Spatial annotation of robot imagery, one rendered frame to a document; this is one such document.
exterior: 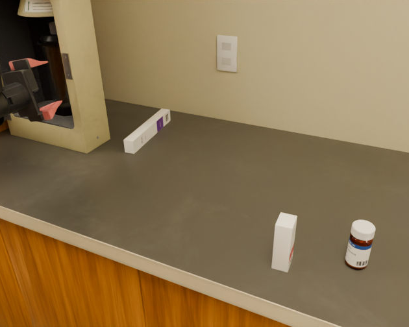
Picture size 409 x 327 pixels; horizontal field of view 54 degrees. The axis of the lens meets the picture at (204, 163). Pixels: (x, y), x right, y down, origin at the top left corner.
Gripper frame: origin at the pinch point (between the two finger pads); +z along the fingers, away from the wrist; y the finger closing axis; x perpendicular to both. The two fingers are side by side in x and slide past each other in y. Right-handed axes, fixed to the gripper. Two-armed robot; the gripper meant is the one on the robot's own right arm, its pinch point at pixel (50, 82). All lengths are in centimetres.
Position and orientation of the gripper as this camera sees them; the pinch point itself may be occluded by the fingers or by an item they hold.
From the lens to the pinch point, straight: 105.6
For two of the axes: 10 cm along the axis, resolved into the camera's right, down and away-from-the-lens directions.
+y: -2.1, -9.0, -3.9
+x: -8.7, 0.0, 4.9
